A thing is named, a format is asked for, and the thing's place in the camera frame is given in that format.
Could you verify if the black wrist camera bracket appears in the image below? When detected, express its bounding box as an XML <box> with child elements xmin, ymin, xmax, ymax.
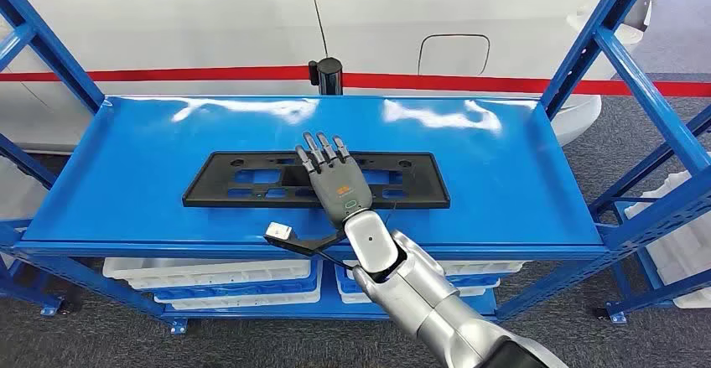
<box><xmin>264</xmin><ymin>229</ymin><xmax>348</xmax><ymax>271</ymax></box>

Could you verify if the white plastic crate stack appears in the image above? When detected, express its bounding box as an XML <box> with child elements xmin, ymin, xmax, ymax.
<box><xmin>625</xmin><ymin>171</ymin><xmax>711</xmax><ymax>309</ymax></box>

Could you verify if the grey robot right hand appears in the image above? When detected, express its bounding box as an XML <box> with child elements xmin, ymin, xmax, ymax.
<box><xmin>294</xmin><ymin>131</ymin><xmax>374</xmax><ymax>231</ymax></box>

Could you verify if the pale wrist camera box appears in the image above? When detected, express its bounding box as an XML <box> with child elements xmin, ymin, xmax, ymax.
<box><xmin>264</xmin><ymin>221</ymin><xmax>293</xmax><ymax>243</ymax></box>

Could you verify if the black plastic frame part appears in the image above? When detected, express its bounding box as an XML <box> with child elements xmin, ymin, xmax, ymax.
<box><xmin>182</xmin><ymin>150</ymin><xmax>452</xmax><ymax>210</ymax></box>

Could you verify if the blue plastic crate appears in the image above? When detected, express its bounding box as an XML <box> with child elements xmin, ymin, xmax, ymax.
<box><xmin>153</xmin><ymin>260</ymin><xmax>324</xmax><ymax>303</ymax></box>
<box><xmin>335</xmin><ymin>262</ymin><xmax>501</xmax><ymax>300</ymax></box>

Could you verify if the white car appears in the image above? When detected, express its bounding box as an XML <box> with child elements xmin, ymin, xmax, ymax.
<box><xmin>0</xmin><ymin>0</ymin><xmax>659</xmax><ymax>153</ymax></box>

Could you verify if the black stanchion post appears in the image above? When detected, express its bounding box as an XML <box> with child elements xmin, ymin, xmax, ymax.
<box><xmin>308</xmin><ymin>57</ymin><xmax>345</xmax><ymax>96</ymax></box>

